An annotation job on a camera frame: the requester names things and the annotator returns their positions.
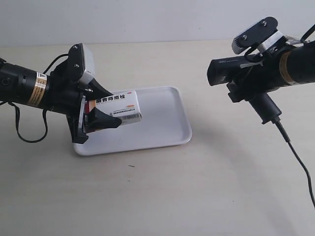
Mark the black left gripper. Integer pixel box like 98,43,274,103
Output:
44,60,122,144

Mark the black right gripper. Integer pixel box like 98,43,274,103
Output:
225,48,290,103

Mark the black handheld barcode scanner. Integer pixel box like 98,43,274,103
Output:
206,56,282,124

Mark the white red medicine box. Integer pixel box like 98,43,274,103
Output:
85,90,142,133

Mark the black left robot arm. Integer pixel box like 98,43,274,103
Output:
0,60,122,144

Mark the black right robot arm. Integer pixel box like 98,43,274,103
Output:
227,41,315,103

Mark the white plastic tray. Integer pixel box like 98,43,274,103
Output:
73,86,192,156

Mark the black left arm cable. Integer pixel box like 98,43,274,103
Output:
0,54,70,143

